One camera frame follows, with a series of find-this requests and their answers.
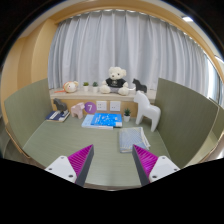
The small cream plush toy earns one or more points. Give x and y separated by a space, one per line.
70 87

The white wall socket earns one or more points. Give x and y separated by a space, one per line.
115 106
101 106

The bright blue book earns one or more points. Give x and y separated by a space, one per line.
107 119

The cream teddy bear, black shirt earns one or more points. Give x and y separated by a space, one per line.
115 81

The ceiling light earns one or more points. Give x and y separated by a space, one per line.
187 18

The purple round number sign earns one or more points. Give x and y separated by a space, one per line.
90 108

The large white horse figure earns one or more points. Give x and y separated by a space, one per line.
148 110

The grey-white curtain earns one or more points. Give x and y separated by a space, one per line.
133 43

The dark blue notebook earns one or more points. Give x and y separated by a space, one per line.
55 116

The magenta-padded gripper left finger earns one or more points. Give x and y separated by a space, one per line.
63 166

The small potted plant, white pot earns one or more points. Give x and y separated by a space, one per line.
86 88
127 117
95 88

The light blue book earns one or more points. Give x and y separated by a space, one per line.
86 122

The pink horse figure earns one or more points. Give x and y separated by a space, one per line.
77 111

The grey horse figure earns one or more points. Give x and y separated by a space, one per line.
60 105

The black horse figure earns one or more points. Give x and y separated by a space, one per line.
139 86

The green desk partition panel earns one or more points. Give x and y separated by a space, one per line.
219 123
28 113
186 123

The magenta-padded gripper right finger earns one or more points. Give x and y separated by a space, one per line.
161 166

